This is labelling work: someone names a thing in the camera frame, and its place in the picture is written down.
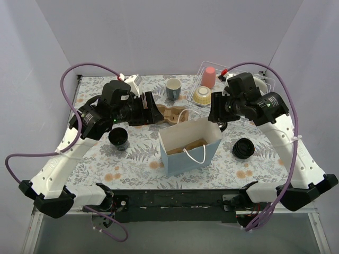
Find brown cardboard cup carrier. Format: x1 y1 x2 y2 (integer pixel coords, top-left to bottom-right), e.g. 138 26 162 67
156 104 189 125

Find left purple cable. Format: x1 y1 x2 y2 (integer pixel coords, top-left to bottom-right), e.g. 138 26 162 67
5 62 130 243

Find white plate front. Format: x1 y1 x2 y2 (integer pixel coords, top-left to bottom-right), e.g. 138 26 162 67
253 76 268 94

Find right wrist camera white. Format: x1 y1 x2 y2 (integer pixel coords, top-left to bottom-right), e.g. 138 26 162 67
218 69 235 82

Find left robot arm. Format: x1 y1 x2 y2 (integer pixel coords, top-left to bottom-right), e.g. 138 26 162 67
19 80 164 219

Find pink plastic cup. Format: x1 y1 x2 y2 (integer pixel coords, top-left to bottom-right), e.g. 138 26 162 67
201 66 216 88

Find single brown cup carrier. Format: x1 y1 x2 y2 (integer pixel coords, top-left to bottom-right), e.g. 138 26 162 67
166 139 208 155

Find white wire dish rack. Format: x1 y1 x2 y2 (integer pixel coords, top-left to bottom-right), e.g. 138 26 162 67
187 61 275 116

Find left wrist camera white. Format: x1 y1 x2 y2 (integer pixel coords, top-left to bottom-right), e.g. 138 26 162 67
124 74 142 97

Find white blue paper bag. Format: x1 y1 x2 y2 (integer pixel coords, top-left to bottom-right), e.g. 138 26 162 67
158 110 222 176

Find blue ceramic mug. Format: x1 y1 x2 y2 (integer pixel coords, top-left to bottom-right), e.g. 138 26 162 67
166 78 182 101

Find dark takeout coffee cup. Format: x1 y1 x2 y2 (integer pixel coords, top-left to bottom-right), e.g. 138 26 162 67
218 122 228 132

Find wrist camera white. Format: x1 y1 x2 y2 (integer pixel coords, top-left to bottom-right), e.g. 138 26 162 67
218 69 235 82
124 74 142 97

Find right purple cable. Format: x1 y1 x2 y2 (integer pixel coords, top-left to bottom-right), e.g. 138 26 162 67
226 62 300 232

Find yellow patterned bowl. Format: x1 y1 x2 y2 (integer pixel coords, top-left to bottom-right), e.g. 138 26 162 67
192 86 211 105

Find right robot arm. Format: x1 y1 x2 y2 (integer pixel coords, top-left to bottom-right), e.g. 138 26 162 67
208 72 338 211

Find purple cable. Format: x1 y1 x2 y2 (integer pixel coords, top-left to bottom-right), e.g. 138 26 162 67
226 62 300 232
5 62 130 243

